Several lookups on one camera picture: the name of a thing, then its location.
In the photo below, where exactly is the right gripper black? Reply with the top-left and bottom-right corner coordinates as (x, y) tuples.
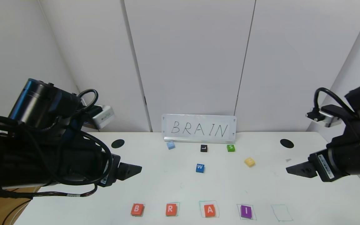
(286, 143), (360, 183)

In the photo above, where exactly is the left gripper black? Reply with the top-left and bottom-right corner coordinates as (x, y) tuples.
(98, 151), (142, 188)

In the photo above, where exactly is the orange letter R block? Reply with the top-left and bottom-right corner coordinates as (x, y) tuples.
(166, 203), (178, 217)

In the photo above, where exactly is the orange letter B block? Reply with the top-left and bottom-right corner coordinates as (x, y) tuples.
(131, 203), (145, 216)

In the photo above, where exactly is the purple letter I block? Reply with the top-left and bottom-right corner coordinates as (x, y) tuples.
(241, 205), (253, 219)

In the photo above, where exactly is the white BRAIN sign board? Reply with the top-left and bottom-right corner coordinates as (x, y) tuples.
(162, 114), (237, 143)

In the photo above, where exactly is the orange letter A block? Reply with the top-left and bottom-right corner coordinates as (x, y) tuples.
(204, 205), (217, 218)

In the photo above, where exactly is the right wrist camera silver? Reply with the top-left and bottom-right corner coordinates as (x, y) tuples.
(306, 105), (344, 128)

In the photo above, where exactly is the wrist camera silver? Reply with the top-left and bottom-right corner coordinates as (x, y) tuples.
(92, 105), (115, 130)
(306, 105), (344, 128)

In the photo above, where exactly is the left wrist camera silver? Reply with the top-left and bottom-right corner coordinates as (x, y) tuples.
(92, 105), (115, 130)

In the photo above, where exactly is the black floor cable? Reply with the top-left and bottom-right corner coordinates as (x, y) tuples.
(2, 200), (31, 225)

